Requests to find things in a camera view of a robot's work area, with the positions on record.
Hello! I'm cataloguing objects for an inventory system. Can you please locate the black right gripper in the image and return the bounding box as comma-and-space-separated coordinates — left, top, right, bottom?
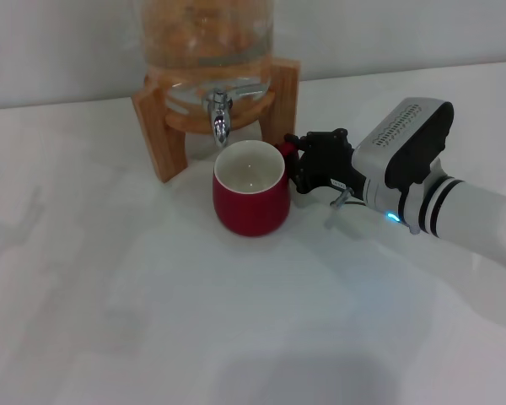
283, 128, 369, 199

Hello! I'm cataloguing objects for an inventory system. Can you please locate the red ceramic cup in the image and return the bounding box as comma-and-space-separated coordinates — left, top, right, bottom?
213, 140, 299, 237

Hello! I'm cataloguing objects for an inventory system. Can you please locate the chrome dispenser faucet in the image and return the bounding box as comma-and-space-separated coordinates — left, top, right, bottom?
201, 82, 266, 148

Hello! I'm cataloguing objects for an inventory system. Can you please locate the wooden dispenser stand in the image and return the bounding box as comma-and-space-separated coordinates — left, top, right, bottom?
130, 57, 301, 185

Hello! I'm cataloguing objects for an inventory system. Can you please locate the glass beverage dispenser jar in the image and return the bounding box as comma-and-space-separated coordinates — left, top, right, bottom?
138, 0, 276, 127

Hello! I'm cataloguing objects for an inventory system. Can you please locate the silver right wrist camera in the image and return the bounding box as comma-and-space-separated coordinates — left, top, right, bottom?
352, 97, 455, 199

